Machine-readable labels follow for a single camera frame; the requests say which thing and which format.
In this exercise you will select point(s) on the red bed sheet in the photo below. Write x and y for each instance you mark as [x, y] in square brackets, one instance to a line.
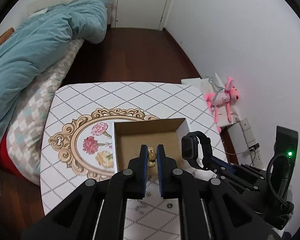
[5, 162]

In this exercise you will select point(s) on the black smartwatch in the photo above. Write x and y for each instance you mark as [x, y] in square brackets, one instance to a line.
[190, 152]

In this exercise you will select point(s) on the white power strip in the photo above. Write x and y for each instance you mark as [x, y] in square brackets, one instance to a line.
[251, 156]

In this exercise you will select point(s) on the teal duvet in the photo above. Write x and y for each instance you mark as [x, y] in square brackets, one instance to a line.
[40, 42]

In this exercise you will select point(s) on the white cardboard box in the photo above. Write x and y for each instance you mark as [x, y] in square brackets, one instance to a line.
[128, 137]

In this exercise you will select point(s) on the white door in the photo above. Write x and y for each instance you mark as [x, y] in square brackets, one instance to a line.
[141, 14]

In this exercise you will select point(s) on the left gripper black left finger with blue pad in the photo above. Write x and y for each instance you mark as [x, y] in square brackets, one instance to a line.
[130, 183]

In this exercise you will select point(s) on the pink panther plush toy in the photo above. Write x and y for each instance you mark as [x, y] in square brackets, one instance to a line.
[223, 97]

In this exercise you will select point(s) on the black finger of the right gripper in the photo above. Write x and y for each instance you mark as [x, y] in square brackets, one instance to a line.
[221, 168]

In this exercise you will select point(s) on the checkered patterned pillow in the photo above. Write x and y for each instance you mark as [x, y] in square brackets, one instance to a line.
[26, 128]

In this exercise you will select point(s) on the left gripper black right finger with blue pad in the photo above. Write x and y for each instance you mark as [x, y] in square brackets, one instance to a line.
[174, 182]

